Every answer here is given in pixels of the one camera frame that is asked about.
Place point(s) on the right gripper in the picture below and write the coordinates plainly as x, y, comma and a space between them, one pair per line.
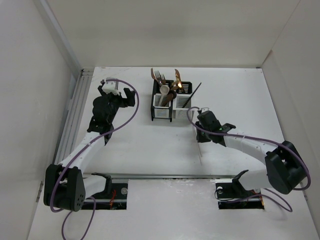
200, 138

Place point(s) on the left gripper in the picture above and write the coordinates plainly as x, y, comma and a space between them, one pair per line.
124, 102

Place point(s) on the black chopstick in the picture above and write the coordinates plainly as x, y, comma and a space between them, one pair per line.
192, 95

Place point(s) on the white chopstick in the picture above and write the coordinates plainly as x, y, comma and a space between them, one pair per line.
194, 130

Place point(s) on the silver fork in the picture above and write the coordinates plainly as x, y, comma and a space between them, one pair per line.
158, 76

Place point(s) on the black round spoon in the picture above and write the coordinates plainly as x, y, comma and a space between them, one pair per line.
171, 95

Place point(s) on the copper knife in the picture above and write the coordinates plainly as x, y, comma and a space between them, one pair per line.
177, 75

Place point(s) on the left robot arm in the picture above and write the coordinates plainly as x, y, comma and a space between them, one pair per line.
65, 187

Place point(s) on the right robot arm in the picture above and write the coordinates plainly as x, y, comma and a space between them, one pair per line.
284, 168

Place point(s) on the white utensil rack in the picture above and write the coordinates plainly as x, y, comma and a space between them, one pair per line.
182, 101

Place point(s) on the black utensil rack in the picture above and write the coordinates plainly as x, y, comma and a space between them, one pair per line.
158, 111

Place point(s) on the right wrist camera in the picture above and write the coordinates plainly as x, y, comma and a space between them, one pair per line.
203, 109

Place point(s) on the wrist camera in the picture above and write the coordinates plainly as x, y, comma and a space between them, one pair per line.
203, 109
109, 86

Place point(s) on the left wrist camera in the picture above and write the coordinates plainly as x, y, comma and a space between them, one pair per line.
109, 86

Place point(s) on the aluminium rail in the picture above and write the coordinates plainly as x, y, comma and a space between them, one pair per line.
140, 176

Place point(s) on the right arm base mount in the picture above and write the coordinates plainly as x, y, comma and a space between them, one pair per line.
231, 195

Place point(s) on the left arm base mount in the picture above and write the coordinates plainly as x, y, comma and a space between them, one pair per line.
103, 193

